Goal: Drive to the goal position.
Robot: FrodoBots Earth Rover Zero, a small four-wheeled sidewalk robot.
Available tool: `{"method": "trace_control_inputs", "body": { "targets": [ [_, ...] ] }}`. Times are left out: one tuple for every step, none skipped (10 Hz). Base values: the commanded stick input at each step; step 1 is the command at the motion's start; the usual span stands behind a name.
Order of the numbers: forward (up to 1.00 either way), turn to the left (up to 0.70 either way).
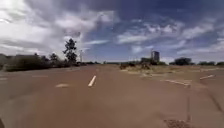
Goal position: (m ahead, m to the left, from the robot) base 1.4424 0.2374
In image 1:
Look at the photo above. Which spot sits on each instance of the dry grass verge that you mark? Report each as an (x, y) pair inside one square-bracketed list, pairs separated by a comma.
[(166, 69)]

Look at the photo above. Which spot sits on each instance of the reddish brown asphalt road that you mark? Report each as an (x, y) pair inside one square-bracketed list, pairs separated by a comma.
[(116, 103)]

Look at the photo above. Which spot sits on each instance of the dry brown shrubs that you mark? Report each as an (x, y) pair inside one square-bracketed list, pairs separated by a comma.
[(133, 66)]

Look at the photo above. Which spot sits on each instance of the tall dark tree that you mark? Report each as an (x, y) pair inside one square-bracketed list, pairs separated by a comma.
[(70, 51)]

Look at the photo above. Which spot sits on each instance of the broad dark tree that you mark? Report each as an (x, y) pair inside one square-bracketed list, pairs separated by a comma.
[(182, 61)]

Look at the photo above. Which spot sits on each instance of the low building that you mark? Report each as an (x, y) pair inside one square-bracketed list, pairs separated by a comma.
[(146, 60)]

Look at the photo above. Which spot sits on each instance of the tall building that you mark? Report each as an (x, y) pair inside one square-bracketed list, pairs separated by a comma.
[(155, 56)]

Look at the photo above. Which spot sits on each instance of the row of bushes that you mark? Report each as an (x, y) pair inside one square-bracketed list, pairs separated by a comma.
[(30, 62)]

